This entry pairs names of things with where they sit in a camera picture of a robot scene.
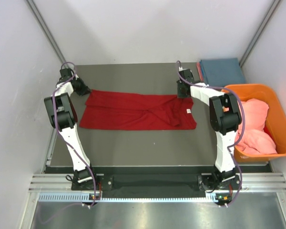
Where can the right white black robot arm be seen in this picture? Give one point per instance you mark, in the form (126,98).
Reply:
(225,118)

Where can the grey slotted cable duct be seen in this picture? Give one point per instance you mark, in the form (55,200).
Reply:
(89,198)

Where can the folded pink t shirt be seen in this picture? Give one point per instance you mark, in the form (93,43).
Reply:
(201,74)

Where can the left aluminium frame post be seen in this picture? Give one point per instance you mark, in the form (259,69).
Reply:
(46,31)

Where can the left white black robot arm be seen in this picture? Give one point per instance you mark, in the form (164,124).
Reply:
(64,120)

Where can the aluminium frame post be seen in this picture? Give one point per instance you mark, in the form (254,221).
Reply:
(260,30)
(46,31)

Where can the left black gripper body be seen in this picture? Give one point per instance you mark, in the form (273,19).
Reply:
(81,89)

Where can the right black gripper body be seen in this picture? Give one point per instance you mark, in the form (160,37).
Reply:
(180,93)

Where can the crumpled pink t shirt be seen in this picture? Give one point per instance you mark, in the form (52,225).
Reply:
(255,140)

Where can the red t shirt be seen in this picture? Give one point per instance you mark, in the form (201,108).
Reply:
(137,112)

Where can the folded blue t shirt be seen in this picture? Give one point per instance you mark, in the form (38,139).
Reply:
(222,72)

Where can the orange plastic bin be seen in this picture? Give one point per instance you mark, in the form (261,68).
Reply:
(275,120)

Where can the right aluminium frame post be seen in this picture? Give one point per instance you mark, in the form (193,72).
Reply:
(260,30)

